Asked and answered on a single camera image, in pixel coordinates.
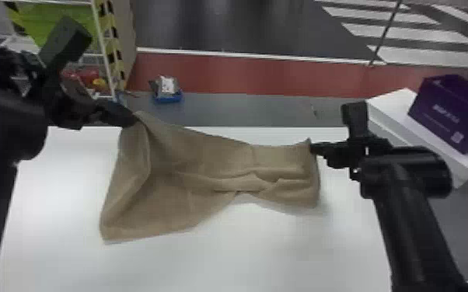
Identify green basket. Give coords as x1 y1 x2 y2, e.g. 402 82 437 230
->
5 2 97 49

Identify beige towel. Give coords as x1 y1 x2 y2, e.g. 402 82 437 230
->
99 110 322 243

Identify white wire rack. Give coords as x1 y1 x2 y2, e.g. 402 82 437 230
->
0 0 138 102

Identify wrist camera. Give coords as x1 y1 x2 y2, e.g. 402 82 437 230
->
37 16 93 74
340 100 371 140

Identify white slab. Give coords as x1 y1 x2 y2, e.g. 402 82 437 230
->
365 88 468 189

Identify blue tray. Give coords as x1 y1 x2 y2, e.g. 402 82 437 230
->
148 75 185 104

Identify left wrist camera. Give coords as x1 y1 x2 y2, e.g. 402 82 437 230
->
37 16 93 74

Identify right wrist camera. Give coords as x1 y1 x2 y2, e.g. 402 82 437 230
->
340 100 371 140

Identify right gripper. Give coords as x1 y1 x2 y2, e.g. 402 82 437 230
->
309 137 393 169

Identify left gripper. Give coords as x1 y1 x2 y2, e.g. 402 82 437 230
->
47 77 140 131

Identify purple crate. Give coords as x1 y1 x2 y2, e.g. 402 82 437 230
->
407 73 468 155

